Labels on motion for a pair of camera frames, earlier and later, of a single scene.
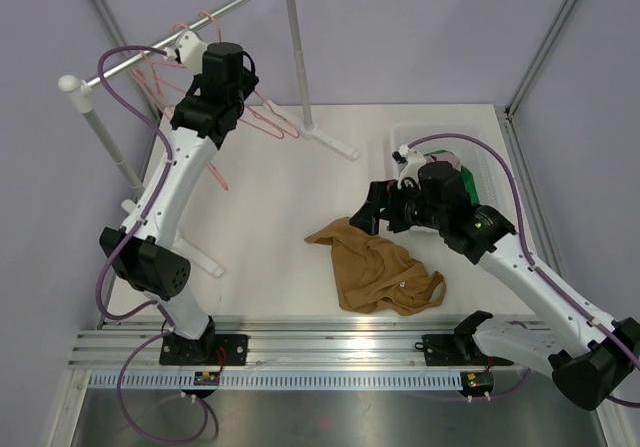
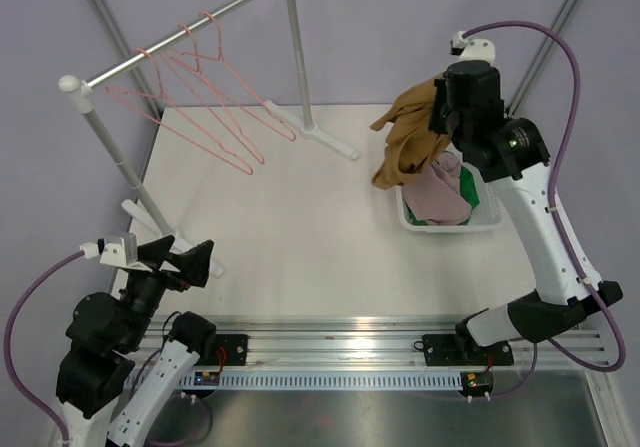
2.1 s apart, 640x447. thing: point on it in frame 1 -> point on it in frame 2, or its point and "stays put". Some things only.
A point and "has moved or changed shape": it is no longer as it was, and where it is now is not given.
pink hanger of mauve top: [163, 61] has moved or changed shape
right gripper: [382, 195] -> [435, 123]
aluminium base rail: [274, 341] stays put
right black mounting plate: [457, 350] stays put
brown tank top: [374, 273] -> [411, 145]
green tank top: [470, 184] stays put
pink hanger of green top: [138, 72] -> [161, 108]
